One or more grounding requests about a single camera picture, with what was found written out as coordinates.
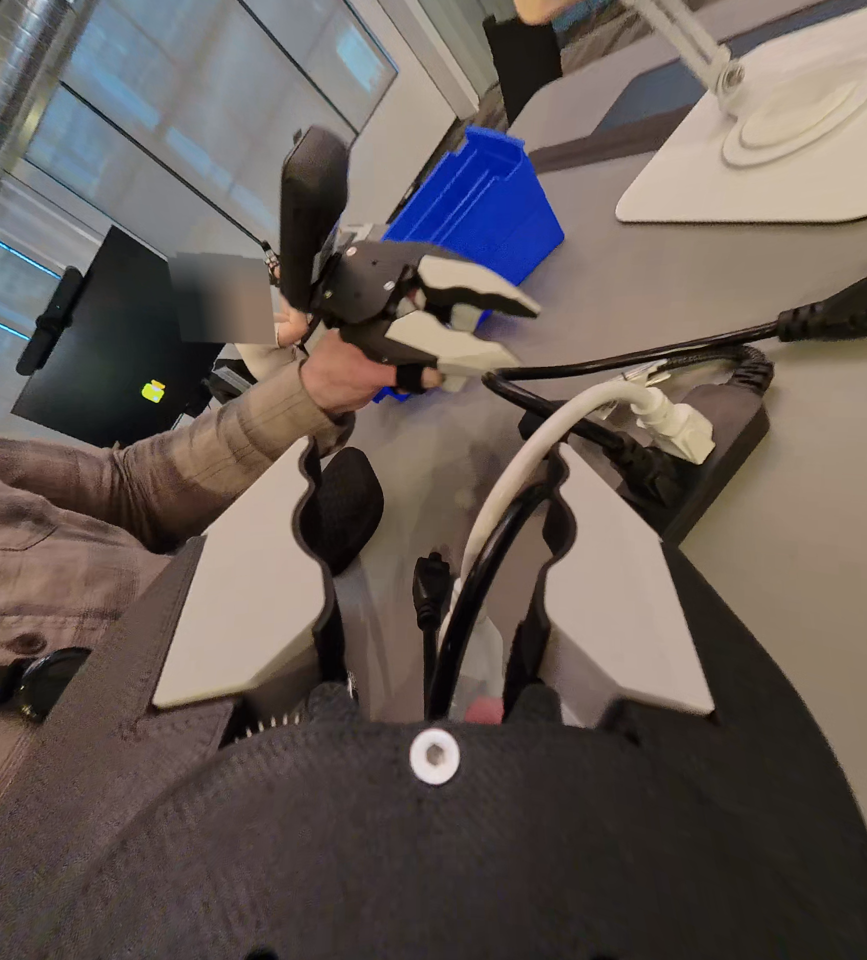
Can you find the black sunglasses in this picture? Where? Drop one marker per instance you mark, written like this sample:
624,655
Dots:
47,675

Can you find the person's left hand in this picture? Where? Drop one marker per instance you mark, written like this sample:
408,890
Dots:
336,375

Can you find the white flat stand base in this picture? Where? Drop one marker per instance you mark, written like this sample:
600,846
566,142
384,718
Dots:
816,172

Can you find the person's torso brown shirt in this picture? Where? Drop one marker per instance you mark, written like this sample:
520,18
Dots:
28,570

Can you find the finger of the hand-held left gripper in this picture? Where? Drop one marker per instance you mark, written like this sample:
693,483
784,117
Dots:
471,281
441,345

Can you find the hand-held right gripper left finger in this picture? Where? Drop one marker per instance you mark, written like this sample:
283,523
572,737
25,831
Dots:
246,592

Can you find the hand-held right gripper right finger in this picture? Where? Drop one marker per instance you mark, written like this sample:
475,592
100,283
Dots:
613,600

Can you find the black webcam bar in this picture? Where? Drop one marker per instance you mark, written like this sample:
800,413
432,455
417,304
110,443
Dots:
51,322

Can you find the black power strip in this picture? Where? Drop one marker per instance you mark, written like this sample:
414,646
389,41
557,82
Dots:
733,435

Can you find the black wall monitor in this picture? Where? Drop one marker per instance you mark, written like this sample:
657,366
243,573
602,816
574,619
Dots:
88,375

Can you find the person's left forearm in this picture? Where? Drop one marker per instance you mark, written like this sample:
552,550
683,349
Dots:
238,442

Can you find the blue storage bin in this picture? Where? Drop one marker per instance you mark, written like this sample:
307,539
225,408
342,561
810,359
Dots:
478,202

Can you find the black mesh office chair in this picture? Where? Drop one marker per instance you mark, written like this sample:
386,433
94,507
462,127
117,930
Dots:
355,510

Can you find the silver ventilation duct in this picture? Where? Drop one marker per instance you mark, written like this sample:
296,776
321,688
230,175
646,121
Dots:
21,67

